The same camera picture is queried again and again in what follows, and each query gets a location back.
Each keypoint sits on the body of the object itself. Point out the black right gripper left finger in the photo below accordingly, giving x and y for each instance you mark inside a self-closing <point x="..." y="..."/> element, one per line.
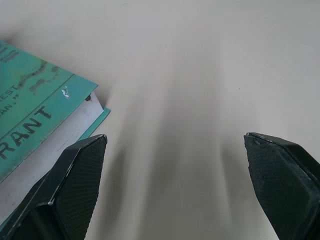
<point x="75" y="185"/>

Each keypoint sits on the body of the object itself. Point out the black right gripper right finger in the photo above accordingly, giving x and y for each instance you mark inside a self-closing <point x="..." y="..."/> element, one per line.
<point x="280" y="185"/>

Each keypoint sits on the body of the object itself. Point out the teal hardcover book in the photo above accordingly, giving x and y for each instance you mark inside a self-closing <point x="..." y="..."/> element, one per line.
<point x="37" y="105"/>

